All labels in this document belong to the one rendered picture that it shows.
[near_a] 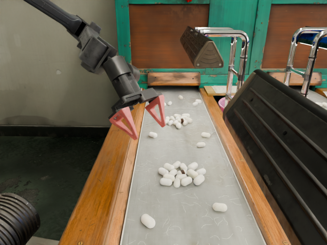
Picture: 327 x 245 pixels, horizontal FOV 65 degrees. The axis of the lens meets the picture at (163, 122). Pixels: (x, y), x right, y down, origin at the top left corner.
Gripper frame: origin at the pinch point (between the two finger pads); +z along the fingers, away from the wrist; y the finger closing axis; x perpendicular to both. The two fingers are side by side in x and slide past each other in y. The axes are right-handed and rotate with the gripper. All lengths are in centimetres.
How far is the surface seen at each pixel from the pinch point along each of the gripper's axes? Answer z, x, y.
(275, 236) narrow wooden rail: 31.7, 15.5, -2.9
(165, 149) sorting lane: 6.8, -18.6, -17.6
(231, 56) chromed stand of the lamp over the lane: -13, 0, -56
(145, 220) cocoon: 17.7, -2.7, 11.1
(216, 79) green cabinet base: -14, -32, -89
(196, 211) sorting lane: 22.6, 0.5, -0.4
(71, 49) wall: -108, -138, -79
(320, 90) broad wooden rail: 20, 1, -123
